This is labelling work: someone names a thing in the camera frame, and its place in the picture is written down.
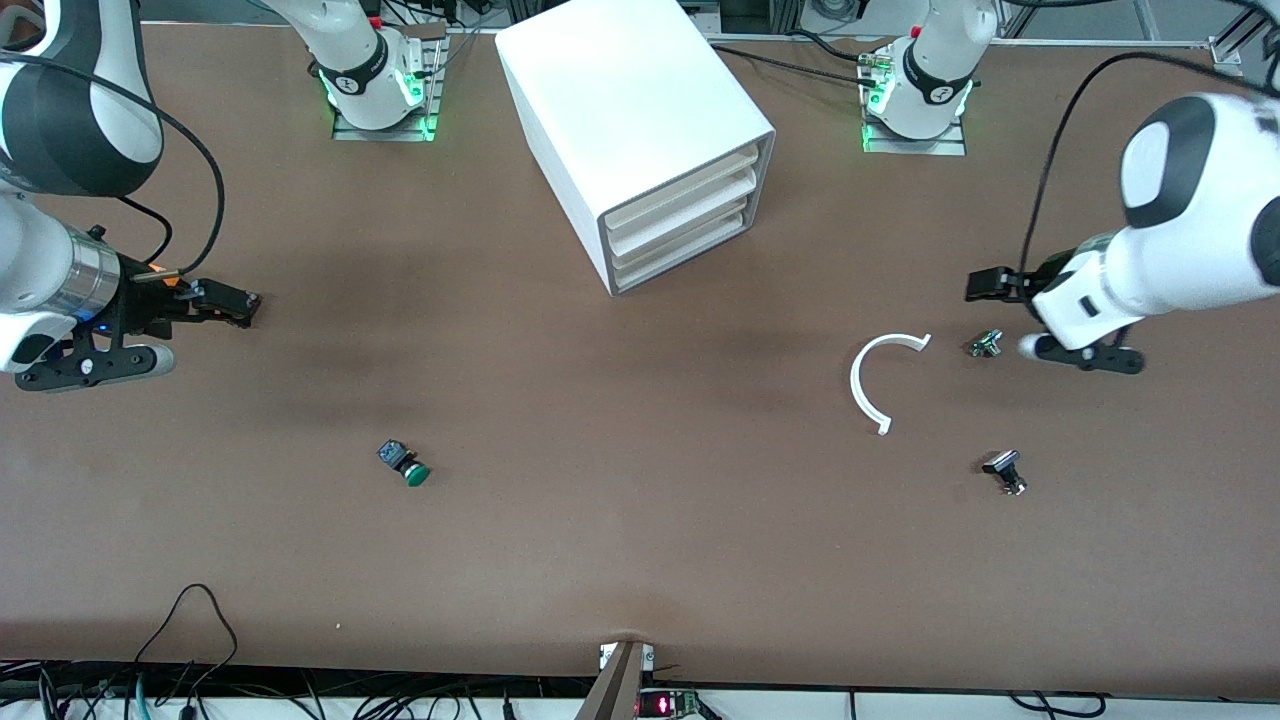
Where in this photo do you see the green push button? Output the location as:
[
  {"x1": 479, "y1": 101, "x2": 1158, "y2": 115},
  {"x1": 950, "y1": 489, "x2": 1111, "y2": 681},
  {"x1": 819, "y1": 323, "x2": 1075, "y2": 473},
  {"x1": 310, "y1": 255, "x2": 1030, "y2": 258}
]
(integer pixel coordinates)
[{"x1": 376, "y1": 439, "x2": 432, "y2": 488}]

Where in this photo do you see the white drawer cabinet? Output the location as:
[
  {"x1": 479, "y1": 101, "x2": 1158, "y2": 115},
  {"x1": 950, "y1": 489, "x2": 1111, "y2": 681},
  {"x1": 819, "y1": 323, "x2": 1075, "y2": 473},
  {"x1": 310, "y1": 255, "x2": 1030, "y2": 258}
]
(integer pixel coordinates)
[{"x1": 495, "y1": 0, "x2": 777, "y2": 297}]

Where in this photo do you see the white curved plastic arc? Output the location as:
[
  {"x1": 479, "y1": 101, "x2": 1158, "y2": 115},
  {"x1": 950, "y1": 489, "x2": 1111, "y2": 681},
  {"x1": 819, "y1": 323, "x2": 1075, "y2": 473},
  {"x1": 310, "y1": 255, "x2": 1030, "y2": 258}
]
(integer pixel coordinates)
[{"x1": 850, "y1": 332, "x2": 933, "y2": 437}]

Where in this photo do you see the black knob with metal stem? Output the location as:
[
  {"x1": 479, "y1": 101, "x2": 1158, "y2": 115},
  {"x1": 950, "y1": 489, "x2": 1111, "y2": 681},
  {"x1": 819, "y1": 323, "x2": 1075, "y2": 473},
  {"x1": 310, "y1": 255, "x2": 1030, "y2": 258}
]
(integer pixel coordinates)
[{"x1": 981, "y1": 449, "x2": 1029, "y2": 497}]

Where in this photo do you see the black device with red display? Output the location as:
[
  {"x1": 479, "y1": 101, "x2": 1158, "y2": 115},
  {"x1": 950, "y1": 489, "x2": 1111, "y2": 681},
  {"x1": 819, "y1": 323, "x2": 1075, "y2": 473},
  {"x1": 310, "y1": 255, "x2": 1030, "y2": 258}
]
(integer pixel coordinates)
[{"x1": 638, "y1": 688, "x2": 703, "y2": 720}]

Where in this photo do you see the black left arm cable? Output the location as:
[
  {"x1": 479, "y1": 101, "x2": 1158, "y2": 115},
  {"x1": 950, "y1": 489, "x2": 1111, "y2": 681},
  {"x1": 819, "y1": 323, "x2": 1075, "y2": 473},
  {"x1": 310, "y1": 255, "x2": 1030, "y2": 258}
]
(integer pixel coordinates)
[{"x1": 1017, "y1": 0, "x2": 1280, "y2": 277}]

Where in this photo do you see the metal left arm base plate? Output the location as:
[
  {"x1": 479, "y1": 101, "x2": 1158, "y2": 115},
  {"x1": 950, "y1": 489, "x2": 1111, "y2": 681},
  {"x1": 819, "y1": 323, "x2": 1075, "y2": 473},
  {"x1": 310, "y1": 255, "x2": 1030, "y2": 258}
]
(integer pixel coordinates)
[{"x1": 861, "y1": 48, "x2": 969, "y2": 157}]

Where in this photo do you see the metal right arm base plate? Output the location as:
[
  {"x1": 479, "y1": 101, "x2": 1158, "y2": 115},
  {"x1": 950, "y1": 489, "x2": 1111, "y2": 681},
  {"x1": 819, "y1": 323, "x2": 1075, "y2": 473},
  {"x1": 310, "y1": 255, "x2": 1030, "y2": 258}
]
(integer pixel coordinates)
[{"x1": 332, "y1": 38, "x2": 447, "y2": 143}]

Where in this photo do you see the thin black looped cable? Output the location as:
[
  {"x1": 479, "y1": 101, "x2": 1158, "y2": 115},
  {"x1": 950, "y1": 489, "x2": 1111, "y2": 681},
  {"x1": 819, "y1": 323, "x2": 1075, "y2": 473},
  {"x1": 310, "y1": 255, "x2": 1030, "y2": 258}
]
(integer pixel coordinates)
[{"x1": 133, "y1": 583, "x2": 240, "y2": 706}]

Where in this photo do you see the aluminium frame profile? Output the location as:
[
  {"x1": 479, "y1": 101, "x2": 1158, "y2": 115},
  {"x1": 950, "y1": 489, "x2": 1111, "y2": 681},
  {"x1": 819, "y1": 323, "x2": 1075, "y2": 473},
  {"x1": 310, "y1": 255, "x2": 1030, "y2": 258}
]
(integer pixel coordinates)
[{"x1": 1208, "y1": 0, "x2": 1280, "y2": 79}]

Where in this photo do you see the black power cable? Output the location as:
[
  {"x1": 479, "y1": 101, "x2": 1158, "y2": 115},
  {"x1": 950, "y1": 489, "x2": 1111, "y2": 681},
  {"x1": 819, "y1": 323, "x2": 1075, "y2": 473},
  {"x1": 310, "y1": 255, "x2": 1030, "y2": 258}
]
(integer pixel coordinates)
[{"x1": 712, "y1": 44, "x2": 879, "y2": 87}]

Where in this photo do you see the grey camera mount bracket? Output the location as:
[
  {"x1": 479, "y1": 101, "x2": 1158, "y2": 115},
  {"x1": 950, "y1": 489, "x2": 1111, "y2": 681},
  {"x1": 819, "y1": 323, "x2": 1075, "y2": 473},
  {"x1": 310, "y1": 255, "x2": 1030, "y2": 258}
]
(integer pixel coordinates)
[{"x1": 574, "y1": 640, "x2": 653, "y2": 720}]

